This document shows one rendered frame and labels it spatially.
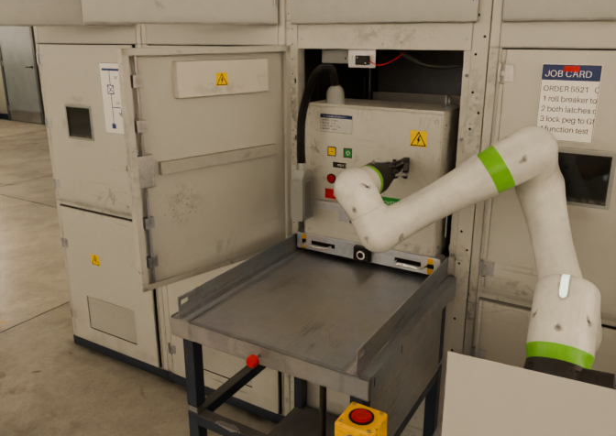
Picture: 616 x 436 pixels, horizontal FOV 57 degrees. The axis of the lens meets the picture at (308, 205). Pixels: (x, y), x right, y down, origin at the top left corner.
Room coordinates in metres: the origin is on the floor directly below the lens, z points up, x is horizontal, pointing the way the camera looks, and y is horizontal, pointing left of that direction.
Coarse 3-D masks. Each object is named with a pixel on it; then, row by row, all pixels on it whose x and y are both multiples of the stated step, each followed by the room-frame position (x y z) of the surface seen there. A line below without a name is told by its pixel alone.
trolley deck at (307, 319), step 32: (320, 256) 1.92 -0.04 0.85; (256, 288) 1.66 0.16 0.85; (288, 288) 1.66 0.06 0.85; (320, 288) 1.66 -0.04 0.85; (352, 288) 1.66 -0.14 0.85; (384, 288) 1.66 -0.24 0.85; (416, 288) 1.66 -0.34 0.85; (448, 288) 1.66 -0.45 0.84; (192, 320) 1.45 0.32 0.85; (224, 320) 1.45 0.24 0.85; (256, 320) 1.45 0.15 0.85; (288, 320) 1.45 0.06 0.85; (320, 320) 1.45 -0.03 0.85; (352, 320) 1.45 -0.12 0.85; (384, 320) 1.45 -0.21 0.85; (416, 320) 1.45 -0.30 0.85; (224, 352) 1.37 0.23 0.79; (256, 352) 1.31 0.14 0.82; (288, 352) 1.28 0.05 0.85; (320, 352) 1.28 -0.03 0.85; (352, 352) 1.28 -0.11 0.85; (384, 352) 1.28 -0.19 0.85; (320, 384) 1.22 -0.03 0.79; (352, 384) 1.17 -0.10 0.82
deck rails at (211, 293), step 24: (288, 240) 1.94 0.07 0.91; (240, 264) 1.69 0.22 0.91; (264, 264) 1.81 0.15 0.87; (216, 288) 1.59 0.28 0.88; (240, 288) 1.65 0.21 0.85; (432, 288) 1.62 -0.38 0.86; (192, 312) 1.48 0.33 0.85; (408, 312) 1.45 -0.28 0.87; (384, 336) 1.30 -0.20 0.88; (360, 360) 1.18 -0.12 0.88
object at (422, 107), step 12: (372, 108) 1.84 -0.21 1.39; (384, 108) 1.82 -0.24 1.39; (396, 108) 1.80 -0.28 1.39; (408, 108) 1.83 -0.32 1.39; (420, 108) 1.83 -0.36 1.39; (432, 108) 1.83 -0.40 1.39; (444, 108) 1.83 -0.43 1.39; (456, 108) 1.84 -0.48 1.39; (444, 120) 1.73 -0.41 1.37; (456, 120) 1.85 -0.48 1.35; (444, 132) 1.74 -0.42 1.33; (456, 132) 1.85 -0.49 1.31; (444, 144) 1.74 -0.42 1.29; (456, 144) 1.86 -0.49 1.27; (444, 156) 1.75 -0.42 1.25; (444, 168) 1.76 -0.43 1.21; (444, 228) 1.80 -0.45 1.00; (444, 240) 1.80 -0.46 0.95
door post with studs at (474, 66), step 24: (480, 0) 1.73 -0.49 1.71; (480, 24) 1.73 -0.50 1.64; (480, 48) 1.73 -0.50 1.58; (480, 72) 1.72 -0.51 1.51; (480, 96) 1.72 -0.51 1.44; (480, 120) 1.72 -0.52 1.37; (456, 216) 1.75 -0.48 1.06; (456, 240) 1.74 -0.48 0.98; (456, 264) 1.74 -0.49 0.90; (456, 288) 1.73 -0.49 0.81; (456, 312) 1.73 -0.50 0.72; (456, 336) 1.73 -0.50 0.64
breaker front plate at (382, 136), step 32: (320, 128) 1.94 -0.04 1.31; (352, 128) 1.88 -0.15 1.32; (384, 128) 1.82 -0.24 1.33; (416, 128) 1.77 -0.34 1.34; (320, 160) 1.94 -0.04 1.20; (352, 160) 1.88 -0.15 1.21; (384, 160) 1.82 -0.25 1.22; (416, 160) 1.76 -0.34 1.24; (320, 192) 1.94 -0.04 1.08; (384, 192) 1.82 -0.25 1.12; (320, 224) 1.94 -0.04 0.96; (352, 224) 1.87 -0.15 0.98
